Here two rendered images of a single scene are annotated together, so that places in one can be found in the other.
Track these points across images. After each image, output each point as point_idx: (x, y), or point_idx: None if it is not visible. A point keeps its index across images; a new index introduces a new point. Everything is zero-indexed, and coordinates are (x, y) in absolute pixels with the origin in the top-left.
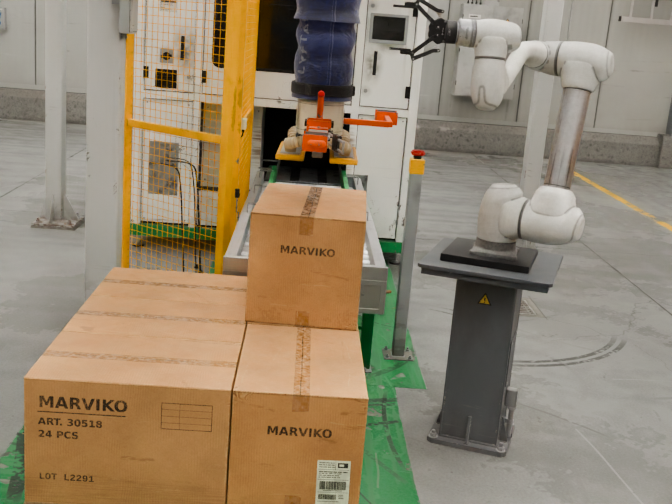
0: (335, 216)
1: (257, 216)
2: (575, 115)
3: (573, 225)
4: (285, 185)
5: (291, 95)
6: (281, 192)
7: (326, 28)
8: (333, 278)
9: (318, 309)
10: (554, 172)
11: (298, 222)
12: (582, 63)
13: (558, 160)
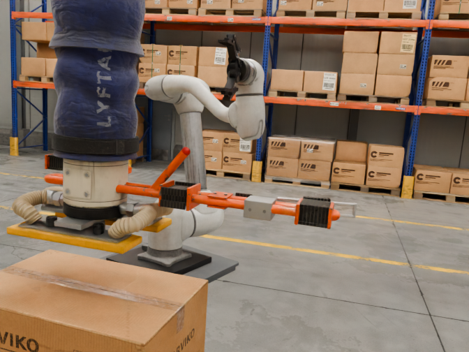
0: (182, 290)
1: (149, 344)
2: (202, 133)
3: (223, 214)
4: None
5: (75, 158)
6: (23, 297)
7: (131, 63)
8: None
9: None
10: (202, 179)
11: (176, 320)
12: None
13: (202, 169)
